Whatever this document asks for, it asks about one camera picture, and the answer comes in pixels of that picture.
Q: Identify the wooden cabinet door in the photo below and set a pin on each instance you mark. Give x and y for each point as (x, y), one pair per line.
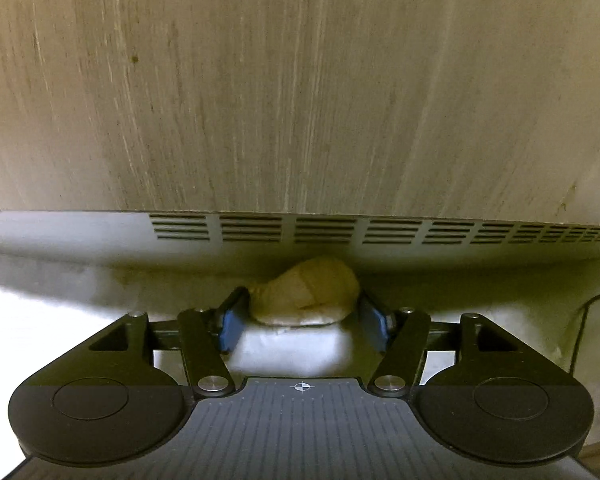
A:
(300, 85)

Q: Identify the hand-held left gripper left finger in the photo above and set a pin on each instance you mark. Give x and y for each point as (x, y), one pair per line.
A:
(230, 320)

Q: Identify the grey vented kick plate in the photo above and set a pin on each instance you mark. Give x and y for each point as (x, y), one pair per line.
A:
(80, 232)

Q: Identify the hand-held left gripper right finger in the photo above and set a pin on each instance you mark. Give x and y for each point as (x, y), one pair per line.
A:
(375, 317)

